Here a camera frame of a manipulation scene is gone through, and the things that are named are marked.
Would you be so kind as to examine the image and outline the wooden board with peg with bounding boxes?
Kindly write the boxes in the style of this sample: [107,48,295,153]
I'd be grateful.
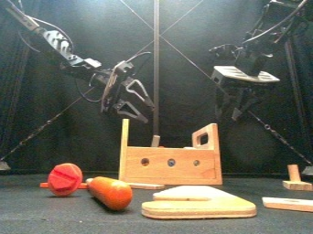
[281,164,313,192]

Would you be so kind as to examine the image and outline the large flat plywood board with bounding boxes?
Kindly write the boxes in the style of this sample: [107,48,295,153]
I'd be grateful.
[141,195,259,220]

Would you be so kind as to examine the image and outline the wooden toolbox with holes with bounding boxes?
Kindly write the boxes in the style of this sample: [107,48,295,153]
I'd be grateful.
[118,118,224,186]

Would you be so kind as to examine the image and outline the thin wooden strip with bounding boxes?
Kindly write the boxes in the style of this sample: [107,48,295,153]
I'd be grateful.
[126,182,166,191]

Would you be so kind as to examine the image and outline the small flat plywood piece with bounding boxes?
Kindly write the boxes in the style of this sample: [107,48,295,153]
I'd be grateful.
[152,185,231,202]

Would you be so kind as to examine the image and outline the orange toy stick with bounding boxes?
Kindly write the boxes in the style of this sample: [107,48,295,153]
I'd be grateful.
[39,181,90,190]

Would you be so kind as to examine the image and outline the flat wooden plank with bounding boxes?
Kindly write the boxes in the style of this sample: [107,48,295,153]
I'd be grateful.
[261,197,313,214]

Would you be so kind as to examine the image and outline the grey wrist camera mount plate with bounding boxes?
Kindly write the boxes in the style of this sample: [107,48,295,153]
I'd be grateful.
[210,65,283,86]

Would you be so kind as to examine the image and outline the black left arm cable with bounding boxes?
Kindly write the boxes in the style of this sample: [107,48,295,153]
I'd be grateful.
[74,50,153,104]

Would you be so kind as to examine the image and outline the diagonal metal frame brace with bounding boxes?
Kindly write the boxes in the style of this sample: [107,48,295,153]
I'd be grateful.
[118,0,313,176]
[0,0,206,172]

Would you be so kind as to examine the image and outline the vertical metal frame pole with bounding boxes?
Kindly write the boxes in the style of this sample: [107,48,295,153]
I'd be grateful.
[150,0,162,148]

